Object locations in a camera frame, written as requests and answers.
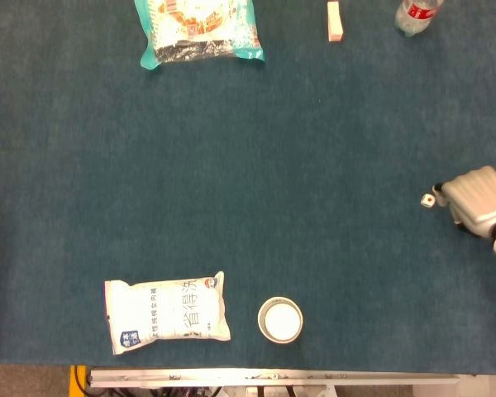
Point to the yellow frame post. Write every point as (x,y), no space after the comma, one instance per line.
(72,382)

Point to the teal snack package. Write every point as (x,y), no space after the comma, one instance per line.
(198,29)

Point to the dark teal tablecloth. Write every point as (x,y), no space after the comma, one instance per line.
(248,165)

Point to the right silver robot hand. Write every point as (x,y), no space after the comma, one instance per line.
(475,196)

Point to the white pouch with blue print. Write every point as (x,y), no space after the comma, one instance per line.
(165,314)

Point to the white die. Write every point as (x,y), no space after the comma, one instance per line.
(427,201)

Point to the clear bottle with red label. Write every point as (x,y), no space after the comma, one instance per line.
(417,16)

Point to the aluminium frame rail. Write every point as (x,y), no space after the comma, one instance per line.
(273,377)

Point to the pink and white block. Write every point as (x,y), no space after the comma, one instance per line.
(335,22)

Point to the white paper cup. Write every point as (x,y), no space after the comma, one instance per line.
(280,320)

